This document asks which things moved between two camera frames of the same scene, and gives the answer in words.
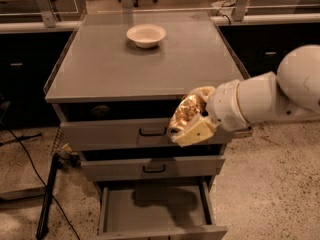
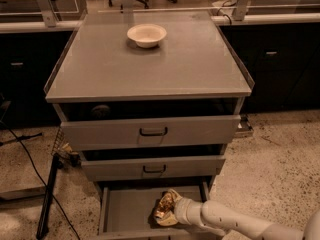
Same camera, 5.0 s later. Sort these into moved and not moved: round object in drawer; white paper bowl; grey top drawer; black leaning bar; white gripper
Moved: white gripper
Not moved: round object in drawer; grey top drawer; black leaning bar; white paper bowl
